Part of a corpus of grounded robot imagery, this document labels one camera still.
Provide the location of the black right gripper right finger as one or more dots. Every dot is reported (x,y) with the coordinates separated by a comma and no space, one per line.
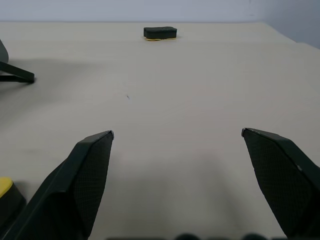
(282,180)

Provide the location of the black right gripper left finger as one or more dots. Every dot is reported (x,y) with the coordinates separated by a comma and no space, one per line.
(75,185)

